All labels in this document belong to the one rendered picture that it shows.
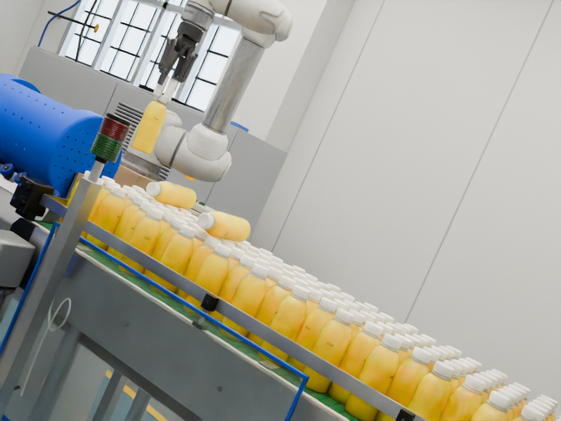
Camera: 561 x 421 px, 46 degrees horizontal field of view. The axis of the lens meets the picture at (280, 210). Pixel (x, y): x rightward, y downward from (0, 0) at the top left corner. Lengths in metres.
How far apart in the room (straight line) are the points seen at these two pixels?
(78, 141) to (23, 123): 0.18
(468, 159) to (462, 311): 0.95
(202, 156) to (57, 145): 0.74
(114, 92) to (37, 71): 0.87
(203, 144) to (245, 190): 1.26
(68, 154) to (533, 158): 2.91
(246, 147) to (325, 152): 1.18
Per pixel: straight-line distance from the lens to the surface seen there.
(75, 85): 4.71
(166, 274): 1.61
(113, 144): 1.56
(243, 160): 3.73
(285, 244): 4.79
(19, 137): 2.16
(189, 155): 2.62
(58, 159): 2.07
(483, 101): 4.43
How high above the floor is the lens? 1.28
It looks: 2 degrees down
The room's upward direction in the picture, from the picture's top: 24 degrees clockwise
